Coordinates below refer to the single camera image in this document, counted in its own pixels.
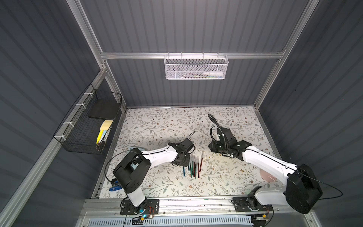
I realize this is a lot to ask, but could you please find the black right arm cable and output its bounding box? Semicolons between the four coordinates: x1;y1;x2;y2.
207;113;225;137

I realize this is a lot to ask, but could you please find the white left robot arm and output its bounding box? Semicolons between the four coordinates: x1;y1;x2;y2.
113;138;195;209

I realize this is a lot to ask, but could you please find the white wire mesh basket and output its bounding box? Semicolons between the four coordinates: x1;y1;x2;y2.
164;54;229;80

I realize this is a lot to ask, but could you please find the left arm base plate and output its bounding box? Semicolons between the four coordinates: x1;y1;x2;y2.
120;198;160;216

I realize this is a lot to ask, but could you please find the black notebook in basket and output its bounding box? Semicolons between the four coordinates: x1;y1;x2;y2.
88;99;120;120

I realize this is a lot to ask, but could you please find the blue stapler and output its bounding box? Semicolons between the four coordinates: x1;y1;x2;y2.
109;178;123;192

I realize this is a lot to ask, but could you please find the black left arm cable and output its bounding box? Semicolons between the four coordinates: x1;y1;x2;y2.
104;150;134;189

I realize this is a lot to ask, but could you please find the white ventilated front panel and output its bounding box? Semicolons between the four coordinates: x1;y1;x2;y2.
86;215;253;227

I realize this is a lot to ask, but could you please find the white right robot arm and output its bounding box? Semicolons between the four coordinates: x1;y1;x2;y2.
209;127;323;214

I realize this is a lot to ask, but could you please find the dark red carving knife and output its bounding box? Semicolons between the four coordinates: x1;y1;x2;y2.
199;152;204;173

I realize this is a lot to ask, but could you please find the green carving knife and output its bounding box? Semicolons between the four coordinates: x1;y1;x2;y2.
193;158;197;179

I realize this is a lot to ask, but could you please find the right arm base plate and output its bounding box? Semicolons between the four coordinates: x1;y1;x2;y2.
231;196;273;214

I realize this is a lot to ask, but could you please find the white tube in basket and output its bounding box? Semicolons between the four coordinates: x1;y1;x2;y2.
203;71;225;78

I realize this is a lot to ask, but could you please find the yellow sticky note pad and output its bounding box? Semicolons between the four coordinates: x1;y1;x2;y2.
96;120;113;144

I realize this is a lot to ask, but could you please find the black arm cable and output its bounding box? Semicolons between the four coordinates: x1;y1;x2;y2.
104;150;134;189
207;113;225;137

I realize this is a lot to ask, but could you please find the black wire wall basket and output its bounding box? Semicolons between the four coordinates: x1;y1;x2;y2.
54;84;123;155

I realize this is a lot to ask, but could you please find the pink round object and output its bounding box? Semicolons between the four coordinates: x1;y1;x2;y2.
260;169;277;183

